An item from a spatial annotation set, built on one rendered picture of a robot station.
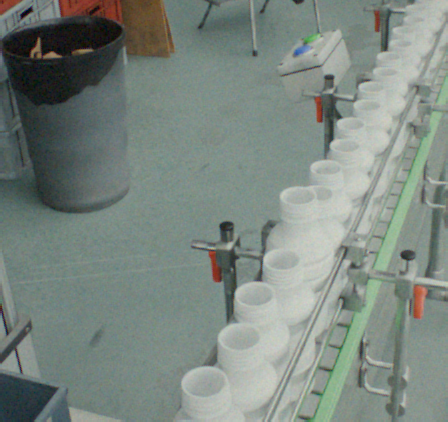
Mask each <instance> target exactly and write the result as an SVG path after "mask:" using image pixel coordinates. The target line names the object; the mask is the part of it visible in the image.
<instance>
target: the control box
mask: <svg viewBox="0 0 448 422"><path fill-rule="evenodd" d="M320 35H321V38H320V39H318V40H316V41H313V42H310V43H305V42H304V39H301V40H300V41H299V42H298V44H297V45H296V46H294V47H293V48H292V50H291V51H290V52H289V53H288V54H287V56H286V57H285V58H284V59H283V60H282V61H281V63H280V64H279V65H278V66H277V69H278V72H279V74H280V76H281V80H282V82H283V85H284V88H285V90H286V94H287V96H288V99H289V102H290V103H291V104H293V103H297V102H302V101H306V100H310V99H314V98H305V97H302V91H303V90H310V91H320V92H321V91H322V90H323V88H324V76H325V75H328V74H331V75H334V76H335V79H334V85H338V84H339V82H340V81H341V79H342V78H343V76H344V75H345V73H346V72H347V70H348V69H349V67H350V66H351V61H350V58H349V55H348V52H347V49H346V46H345V43H344V40H343V38H342V34H341V31H340V30H333V31H331V32H327V33H323V34H320ZM308 45H309V46H310V47H311V50H310V51H308V52H307V53H304V54H295V53H294V50H295V49H296V48H297V49H298V48H300V47H302V46H308ZM341 119H343V118H342V116H341V115H340V113H339V112H338V110H337V109H336V105H334V121H335V124H336V123H337V121H339V120H341Z"/></svg>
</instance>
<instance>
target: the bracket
mask: <svg viewBox="0 0 448 422"><path fill-rule="evenodd" d="M391 7H392V3H391V2H390V0H382V3H381V4H380V5H379V6H370V5H364V11H371V12H374V14H375V16H376V19H375V31H376V32H380V28H381V19H382V28H381V52H380V53H383V52H386V50H387V49H388V46H389V25H390V23H389V16H391V13H394V14H399V15H404V13H405V9H400V8H391ZM372 74H373V73H369V72H359V74H358V75H357V76H356V89H357V90H359V89H358V86H359V85H360V84H362V83H366V82H368V81H371V80H372ZM334 79H335V76H334V75H331V74H328V75H325V76H324V88H323V90H322V91H321V92H320V91H310V90H303V91H302V97H305V98H314V101H315V104H316V122H317V123H322V122H323V108H324V157H325V155H326V153H327V152H328V150H329V148H330V143H331V142H333V141H334V105H335V104H336V102H337V101H343V102H352V103H353V104H354V103H355V102H356V100H357V98H358V97H357V95H358V94H357V92H358V91H357V92H356V93H355V94H354V95H349V94H339V93H337V85H334ZM433 81H434V79H433V78H422V77H418V78H417V81H416V83H415V85H418V91H417V94H416V96H422V98H420V100H419V102H418V103H417V109H418V114H421V118H418V117H415V119H414V122H413V124H412V126H415V133H414V135H413V136H422V137H427V136H428V133H430V132H431V128H430V119H427V118H425V116H426V115H431V114H432V112H433V111H436V112H446V113H448V105H445V104H435V103H434V99H428V98H427V97H430V96H431V93H433V92H434V87H433ZM430 166H431V165H430V164H429V160H428V159H427V160H426V163H425V171H424V180H427V181H428V182H429V184H431V185H438V186H445V190H444V196H445V198H446V199H447V201H446V207H445V206H438V205H430V203H429V202H428V201H427V199H428V190H429V188H427V183H425V184H424V187H423V198H422V204H425V205H426V206H427V207H428V208H429V209H436V210H442V211H443V214H442V219H443V221H444V222H445V223H444V227H445V228H446V229H448V182H441V181H433V180H432V179H431V178H430V177H429V172H430ZM279 222H280V221H276V220H268V221H267V223H266V225H264V226H263V229H262V231H261V236H262V246H264V248H263V249H262V250H259V249H252V248H246V247H240V236H239V234H237V233H234V223H233V222H230V221H224V222H221V223H220V224H219V228H220V239H219V241H218V242H211V241H205V240H199V239H193V240H192V242H191V247H192V249H197V250H203V251H209V252H208V254H209V258H211V267H212V277H213V281H215V282H221V281H222V270H223V285H224V300H225V315H226V326H227V324H228V322H229V320H230V319H231V317H232V315H233V311H234V304H233V301H234V299H235V297H234V294H235V291H236V290H237V277H236V260H237V259H239V257H243V258H249V259H255V260H260V261H261V266H262V264H263V263H264V256H265V250H266V247H267V239H268V237H269V235H270V233H271V231H272V230H273V228H274V227H275V226H276V225H277V224H278V223H279ZM368 243H369V235H365V234H358V233H352V232H347V234H346V236H345V238H344V241H343V243H342V246H343V247H346V255H345V258H344V260H349V261H351V262H350V264H349V265H348V266H347V269H346V275H347V281H348V282H346V284H345V286H344V288H343V291H342V293H341V297H344V307H343V309H344V310H349V311H355V312H360V313H361V312H362V309H363V307H366V304H367V300H366V292H367V286H366V284H367V282H368V279H371V280H377V281H382V282H388V283H394V284H395V289H394V295H395V297H397V298H398V299H397V315H396V330H395V346H394V359H393V361H392V364H388V363H383V362H378V361H373V360H372V358H371V357H370V356H369V345H370V340H368V333H366V332H365V334H364V337H363V339H362V348H361V360H362V361H364V360H366V361H364V362H363V364H362V367H361V374H360V381H359V388H362V387H363V388H364V389H365V390H366V392H369V393H373V394H378V395H382V396H387V397H388V398H387V402H386V405H385V410H386V412H387V413H388V414H389V421H390V422H402V416H404V415H405V413H406V409H407V406H408V402H409V397H408V395H407V393H406V392H404V389H405V388H406V387H407V386H408V383H409V379H410V375H411V369H410V367H409V366H408V365H407V364H406V362H407V350H408V346H409V336H410V323H411V310H412V297H414V295H415V299H414V315H413V317H414V318H415V319H422V317H423V309H424V298H425V295H426V294H427V293H428V290H434V291H440V292H448V281H442V280H436V279H430V278H424V277H418V264H417V263H415V258H416V253H415V252H414V251H412V250H403V251H401V252H400V265H399V267H398V270H397V273H395V272H389V271H383V270H377V269H371V268H370V262H368V261H364V259H365V257H368V254H369V249H368ZM350 282H351V283H350ZM361 284H362V285H361ZM367 363H368V364H369V365H370V366H373V367H377V368H381V369H386V370H390V371H389V374H388V377H387V383H388V385H389V386H390V387H391V391H388V390H383V389H378V388H374V387H373V388H371V387H370V386H369V385H368V383H367V377H368V372H369V368H367Z"/></svg>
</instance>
